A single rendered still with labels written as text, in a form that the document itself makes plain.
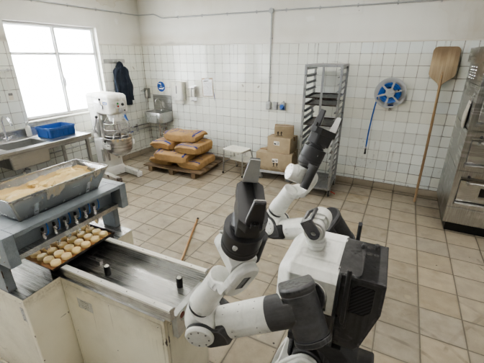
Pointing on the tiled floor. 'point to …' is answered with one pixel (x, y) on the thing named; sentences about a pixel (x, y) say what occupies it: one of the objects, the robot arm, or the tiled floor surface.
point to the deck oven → (466, 158)
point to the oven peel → (446, 58)
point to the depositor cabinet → (42, 315)
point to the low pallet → (182, 168)
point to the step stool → (238, 155)
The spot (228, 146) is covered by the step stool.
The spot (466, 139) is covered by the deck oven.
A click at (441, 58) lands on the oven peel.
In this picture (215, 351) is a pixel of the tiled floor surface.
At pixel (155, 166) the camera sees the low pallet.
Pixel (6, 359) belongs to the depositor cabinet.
